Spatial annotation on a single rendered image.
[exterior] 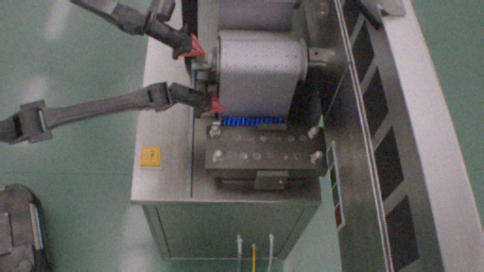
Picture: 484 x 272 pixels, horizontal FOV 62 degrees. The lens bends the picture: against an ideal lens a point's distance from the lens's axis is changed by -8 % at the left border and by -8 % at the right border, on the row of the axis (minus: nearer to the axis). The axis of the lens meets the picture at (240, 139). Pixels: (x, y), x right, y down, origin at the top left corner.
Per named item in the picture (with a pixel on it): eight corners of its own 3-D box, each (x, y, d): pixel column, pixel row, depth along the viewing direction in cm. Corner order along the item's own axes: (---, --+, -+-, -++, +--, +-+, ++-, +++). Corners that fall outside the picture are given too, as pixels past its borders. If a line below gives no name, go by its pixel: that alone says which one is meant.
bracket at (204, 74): (198, 107, 164) (197, 54, 138) (215, 108, 165) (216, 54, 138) (197, 118, 162) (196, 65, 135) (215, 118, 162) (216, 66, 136)
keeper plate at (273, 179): (253, 184, 149) (257, 170, 139) (283, 184, 149) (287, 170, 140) (254, 191, 147) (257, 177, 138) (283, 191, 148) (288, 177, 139)
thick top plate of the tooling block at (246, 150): (206, 134, 150) (206, 125, 145) (319, 136, 153) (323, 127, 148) (205, 176, 142) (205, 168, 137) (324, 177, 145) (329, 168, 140)
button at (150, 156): (142, 149, 153) (141, 145, 151) (161, 149, 154) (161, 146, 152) (140, 167, 150) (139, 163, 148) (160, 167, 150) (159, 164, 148)
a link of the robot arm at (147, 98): (28, 142, 109) (19, 103, 109) (27, 144, 114) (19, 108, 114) (172, 109, 130) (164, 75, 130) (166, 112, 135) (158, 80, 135)
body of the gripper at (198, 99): (199, 120, 140) (179, 113, 137) (200, 94, 145) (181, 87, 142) (210, 110, 136) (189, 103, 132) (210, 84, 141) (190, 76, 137)
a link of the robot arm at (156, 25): (139, 35, 123) (148, 31, 119) (146, 14, 124) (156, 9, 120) (159, 44, 127) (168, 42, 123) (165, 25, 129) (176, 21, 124)
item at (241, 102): (217, 117, 149) (219, 84, 133) (285, 118, 151) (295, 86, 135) (217, 118, 149) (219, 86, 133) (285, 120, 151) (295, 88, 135)
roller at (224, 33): (217, 45, 152) (218, 21, 142) (288, 47, 154) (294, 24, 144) (217, 72, 146) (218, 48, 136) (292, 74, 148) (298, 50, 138)
